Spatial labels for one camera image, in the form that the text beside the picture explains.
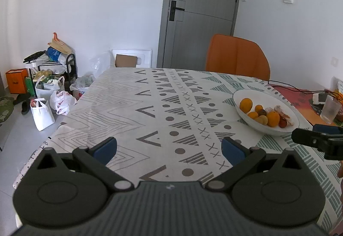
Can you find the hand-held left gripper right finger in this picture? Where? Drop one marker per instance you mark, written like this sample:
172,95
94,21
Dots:
232,151

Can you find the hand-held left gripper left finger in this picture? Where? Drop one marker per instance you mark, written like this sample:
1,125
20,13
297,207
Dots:
105,150

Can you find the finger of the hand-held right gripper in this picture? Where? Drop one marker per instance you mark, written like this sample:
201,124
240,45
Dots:
310,139
328,129

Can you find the white oval bowl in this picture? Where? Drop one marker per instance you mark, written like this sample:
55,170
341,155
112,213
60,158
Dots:
268,131

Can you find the small round orange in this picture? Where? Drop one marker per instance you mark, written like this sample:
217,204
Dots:
258,108

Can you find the red container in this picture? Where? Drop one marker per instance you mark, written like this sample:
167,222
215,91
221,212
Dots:
340,114

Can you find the clear plastic cup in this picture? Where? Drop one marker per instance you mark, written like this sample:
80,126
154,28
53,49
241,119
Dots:
330,108

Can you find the white and black power adapter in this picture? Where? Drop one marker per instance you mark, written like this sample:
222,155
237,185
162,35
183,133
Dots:
320,98

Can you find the red fruit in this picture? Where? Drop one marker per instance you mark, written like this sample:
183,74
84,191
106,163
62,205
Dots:
282,123

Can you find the pink and white wrapped snack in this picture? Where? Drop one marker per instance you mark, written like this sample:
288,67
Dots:
284,113

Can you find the yellow fruit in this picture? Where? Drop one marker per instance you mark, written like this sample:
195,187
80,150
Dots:
261,119

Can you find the clear snack packet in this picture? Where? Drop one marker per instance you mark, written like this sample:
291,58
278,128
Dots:
339,87

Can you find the red patterned table mat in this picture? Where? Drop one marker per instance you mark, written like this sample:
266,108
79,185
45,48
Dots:
297,98

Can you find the dark purple plum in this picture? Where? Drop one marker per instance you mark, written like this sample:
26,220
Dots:
262,112

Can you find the white red-printed plastic bag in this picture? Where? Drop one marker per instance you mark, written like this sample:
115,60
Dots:
63,102

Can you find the translucent bag of rubbish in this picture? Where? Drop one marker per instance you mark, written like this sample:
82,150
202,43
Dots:
83,84

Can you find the white tote bag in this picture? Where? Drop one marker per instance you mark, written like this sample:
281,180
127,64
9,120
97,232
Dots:
43,116

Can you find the clear plastic bag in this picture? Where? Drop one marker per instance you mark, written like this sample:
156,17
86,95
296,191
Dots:
101,64

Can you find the white bag of groceries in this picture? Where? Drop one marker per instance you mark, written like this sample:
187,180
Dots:
48,86

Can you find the black storage rack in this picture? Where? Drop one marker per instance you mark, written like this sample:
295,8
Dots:
70,70

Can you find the black shoe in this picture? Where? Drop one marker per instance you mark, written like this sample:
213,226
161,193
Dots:
21,98
26,108

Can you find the brown cardboard box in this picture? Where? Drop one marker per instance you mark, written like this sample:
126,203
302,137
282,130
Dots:
126,61

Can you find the orange chair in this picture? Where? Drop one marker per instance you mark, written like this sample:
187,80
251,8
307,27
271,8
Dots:
237,55

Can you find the green box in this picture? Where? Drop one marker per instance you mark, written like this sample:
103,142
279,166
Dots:
30,86

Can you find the white foam packaging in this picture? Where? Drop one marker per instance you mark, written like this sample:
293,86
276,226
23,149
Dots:
142,56

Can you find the green floor rug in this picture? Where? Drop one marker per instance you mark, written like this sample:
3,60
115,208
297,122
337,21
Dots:
6,108

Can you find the blue plastic bag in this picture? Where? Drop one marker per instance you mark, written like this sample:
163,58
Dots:
53,53

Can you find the orange box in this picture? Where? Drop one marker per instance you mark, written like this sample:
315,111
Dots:
16,80

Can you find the brown paper bag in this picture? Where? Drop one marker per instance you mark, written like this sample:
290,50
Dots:
59,43

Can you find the grey door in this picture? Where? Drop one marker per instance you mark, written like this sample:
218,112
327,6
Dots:
201,11

